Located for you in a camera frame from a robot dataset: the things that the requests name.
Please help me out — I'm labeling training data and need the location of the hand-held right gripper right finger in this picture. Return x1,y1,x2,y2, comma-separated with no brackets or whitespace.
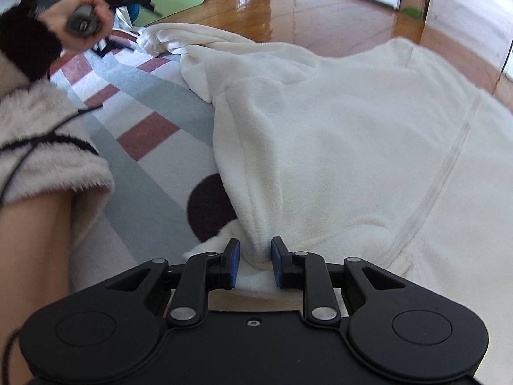
270,236,408,325

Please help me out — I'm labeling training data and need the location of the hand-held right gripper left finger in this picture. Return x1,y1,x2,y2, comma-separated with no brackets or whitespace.
105,238,241,328

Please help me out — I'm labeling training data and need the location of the white fleece garment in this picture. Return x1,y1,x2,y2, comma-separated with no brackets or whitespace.
137,22,513,318

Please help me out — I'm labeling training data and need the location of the person's left forearm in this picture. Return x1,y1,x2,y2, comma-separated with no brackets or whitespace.
0,2,64,86

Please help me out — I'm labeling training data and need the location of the person's left hand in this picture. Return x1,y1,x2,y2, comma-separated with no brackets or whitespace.
35,0,116,52

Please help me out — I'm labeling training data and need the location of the patterned grey red rug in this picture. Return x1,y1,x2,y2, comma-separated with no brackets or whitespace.
47,28,241,289

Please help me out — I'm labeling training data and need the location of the person's fluffy beige vest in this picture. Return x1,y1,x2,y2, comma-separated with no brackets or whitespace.
0,54,116,249

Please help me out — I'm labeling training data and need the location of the person's bare leg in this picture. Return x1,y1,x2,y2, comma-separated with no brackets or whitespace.
0,189,78,385

